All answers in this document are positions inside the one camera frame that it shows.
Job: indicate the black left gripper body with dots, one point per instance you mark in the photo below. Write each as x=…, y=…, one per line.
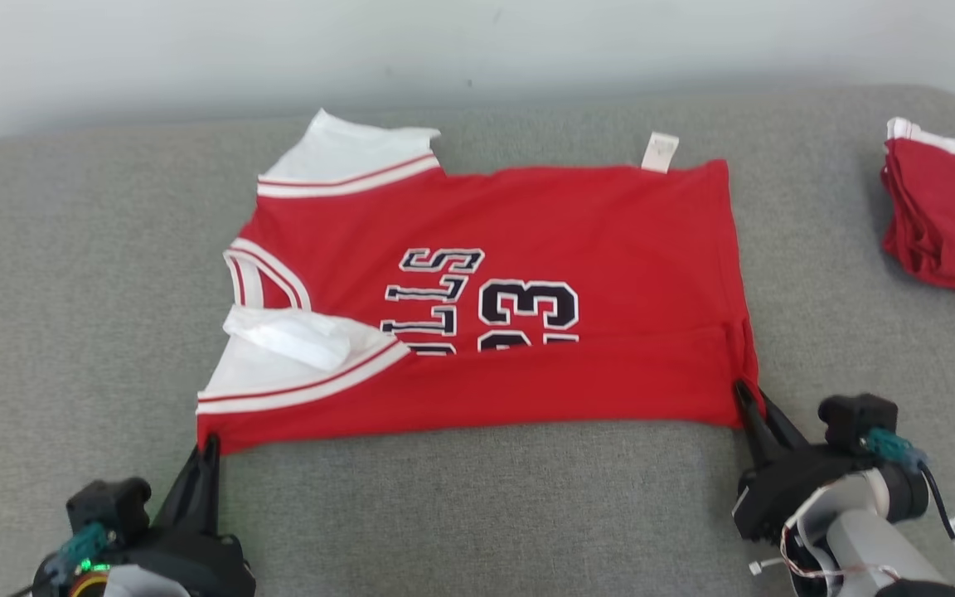
x=196, y=564

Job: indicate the red basketball jersey white trim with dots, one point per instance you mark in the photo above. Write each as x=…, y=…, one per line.
x=610, y=232

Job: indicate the folded red garment white band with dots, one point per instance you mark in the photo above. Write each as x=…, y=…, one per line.
x=950, y=215

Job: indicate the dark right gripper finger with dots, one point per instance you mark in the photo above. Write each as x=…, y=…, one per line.
x=786, y=435
x=755, y=431

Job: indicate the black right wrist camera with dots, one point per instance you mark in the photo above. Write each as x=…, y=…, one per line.
x=855, y=419

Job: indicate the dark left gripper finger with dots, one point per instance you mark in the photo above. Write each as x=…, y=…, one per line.
x=186, y=497
x=210, y=489

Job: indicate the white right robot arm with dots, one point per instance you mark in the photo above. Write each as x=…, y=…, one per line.
x=867, y=539

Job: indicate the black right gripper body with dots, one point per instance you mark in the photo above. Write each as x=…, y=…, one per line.
x=776, y=497

